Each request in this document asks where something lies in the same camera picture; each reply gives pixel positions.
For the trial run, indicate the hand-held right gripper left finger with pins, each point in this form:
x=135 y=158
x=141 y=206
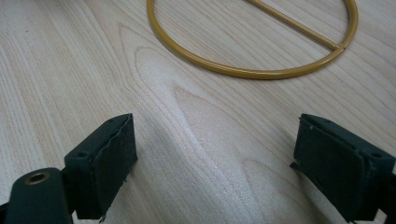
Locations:
x=102 y=168

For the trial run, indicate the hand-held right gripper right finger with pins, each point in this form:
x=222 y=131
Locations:
x=336 y=168

